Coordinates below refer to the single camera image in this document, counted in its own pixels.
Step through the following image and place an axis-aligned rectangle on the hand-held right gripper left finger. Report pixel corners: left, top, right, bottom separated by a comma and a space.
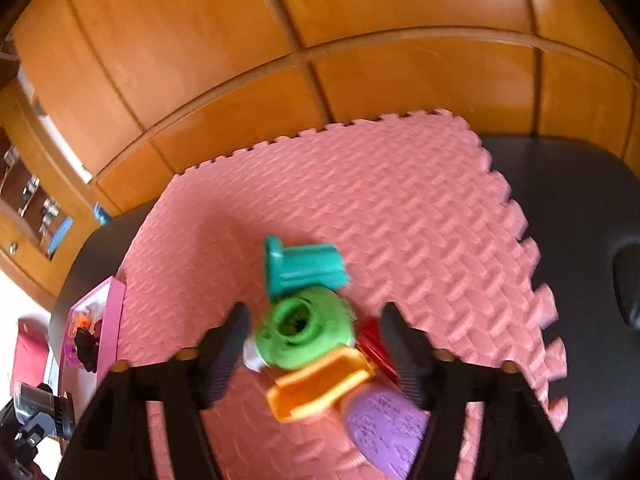
55, 301, 251, 480

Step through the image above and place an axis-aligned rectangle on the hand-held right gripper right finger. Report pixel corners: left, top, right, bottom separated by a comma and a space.
380, 302, 576, 480

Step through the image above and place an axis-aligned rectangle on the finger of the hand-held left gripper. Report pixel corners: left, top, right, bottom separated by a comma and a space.
0, 412, 48, 480

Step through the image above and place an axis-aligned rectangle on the red plastic toy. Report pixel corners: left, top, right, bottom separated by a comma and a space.
357, 316, 401, 386

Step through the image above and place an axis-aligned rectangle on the clear dome black toy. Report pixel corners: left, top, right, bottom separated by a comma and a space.
12, 381, 76, 441

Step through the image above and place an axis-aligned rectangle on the purple oval patterned shell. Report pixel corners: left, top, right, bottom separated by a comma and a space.
342, 377, 431, 480

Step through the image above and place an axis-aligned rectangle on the green toy plug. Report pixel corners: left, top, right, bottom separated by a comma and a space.
242, 287, 358, 373

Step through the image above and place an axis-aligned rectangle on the yellow plastic toy container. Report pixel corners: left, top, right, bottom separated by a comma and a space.
266, 347, 378, 423

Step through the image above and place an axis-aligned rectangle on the black gear-shaped toy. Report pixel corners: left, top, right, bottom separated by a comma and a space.
74, 332, 101, 373

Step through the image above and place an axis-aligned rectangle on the teal plastic funnel cup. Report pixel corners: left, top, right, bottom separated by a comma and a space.
264, 235, 349, 303

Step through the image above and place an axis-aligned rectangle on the pink cardboard box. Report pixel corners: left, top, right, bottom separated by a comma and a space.
59, 277, 126, 391

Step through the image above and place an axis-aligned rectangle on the red fabric seat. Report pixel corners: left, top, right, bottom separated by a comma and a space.
11, 316, 53, 396

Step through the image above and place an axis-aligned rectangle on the wooden corner display cabinet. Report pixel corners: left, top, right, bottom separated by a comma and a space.
0, 30, 101, 311

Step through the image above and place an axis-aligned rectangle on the pink foam puzzle mat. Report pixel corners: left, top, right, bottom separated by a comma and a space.
117, 107, 571, 480

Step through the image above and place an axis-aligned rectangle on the blue foam mat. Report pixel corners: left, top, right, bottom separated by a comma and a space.
50, 217, 75, 256

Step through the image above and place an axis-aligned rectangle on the wooden wardrobe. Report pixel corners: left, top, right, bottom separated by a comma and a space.
10, 0, 640, 216

